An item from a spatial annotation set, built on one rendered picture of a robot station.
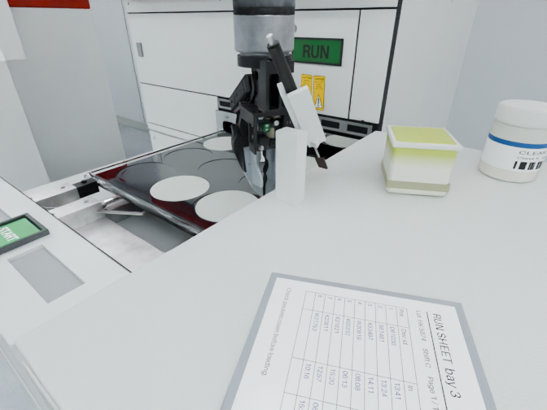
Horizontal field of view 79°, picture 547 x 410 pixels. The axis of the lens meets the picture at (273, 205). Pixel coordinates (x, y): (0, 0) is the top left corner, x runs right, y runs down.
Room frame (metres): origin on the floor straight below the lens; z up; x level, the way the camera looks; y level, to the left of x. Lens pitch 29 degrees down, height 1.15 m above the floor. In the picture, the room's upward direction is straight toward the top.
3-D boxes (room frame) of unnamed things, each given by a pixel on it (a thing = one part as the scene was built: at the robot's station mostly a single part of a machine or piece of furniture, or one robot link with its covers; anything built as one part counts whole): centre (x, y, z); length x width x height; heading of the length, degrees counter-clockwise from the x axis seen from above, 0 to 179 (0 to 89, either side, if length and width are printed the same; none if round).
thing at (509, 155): (0.43, -0.33, 1.01); 0.07 x 0.07 x 0.10
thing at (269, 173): (0.47, 0.00, 0.95); 0.06 x 0.03 x 0.09; 22
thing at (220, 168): (0.60, 0.10, 0.90); 0.34 x 0.34 x 0.01; 52
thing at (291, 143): (0.37, -0.03, 1.03); 0.06 x 0.04 x 0.13; 142
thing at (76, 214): (0.43, 0.31, 0.89); 0.08 x 0.03 x 0.03; 142
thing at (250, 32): (0.47, 0.01, 1.14); 0.08 x 0.08 x 0.05
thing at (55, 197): (0.48, 0.37, 0.89); 0.08 x 0.03 x 0.03; 142
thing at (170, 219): (0.46, 0.21, 0.90); 0.38 x 0.01 x 0.01; 52
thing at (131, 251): (0.38, 0.25, 0.87); 0.36 x 0.08 x 0.03; 52
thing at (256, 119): (0.46, 0.01, 1.06); 0.09 x 0.08 x 0.12; 22
